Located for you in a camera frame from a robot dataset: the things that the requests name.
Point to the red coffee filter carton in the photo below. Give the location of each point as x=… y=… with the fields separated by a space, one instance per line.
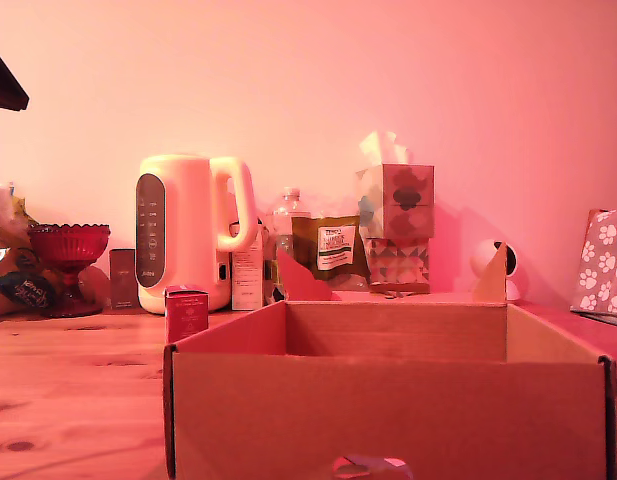
x=187 y=314

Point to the small brown box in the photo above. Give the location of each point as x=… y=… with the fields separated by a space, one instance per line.
x=123 y=280

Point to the white printed carton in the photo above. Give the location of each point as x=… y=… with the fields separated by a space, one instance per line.
x=248 y=280

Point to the tissue box with tissue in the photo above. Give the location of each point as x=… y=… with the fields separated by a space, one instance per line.
x=403 y=200

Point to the triangle patterned tissue box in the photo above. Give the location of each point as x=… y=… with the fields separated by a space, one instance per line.
x=398 y=265

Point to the open cardboard box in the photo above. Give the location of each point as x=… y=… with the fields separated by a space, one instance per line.
x=388 y=410

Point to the red glass footed bowl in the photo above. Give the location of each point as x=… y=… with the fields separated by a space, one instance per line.
x=69 y=245

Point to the crinkled snack bag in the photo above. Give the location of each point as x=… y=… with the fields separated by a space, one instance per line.
x=8 y=280

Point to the white electric kettle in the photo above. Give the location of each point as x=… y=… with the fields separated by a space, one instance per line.
x=188 y=235

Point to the clear plastic water bottle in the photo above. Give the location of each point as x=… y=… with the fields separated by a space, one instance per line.
x=284 y=225

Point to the green labelled pouch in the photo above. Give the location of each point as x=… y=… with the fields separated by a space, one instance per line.
x=338 y=247

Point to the paw print bag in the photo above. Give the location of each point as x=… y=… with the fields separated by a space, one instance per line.
x=605 y=265

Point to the small white round camera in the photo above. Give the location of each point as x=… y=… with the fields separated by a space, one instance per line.
x=483 y=260

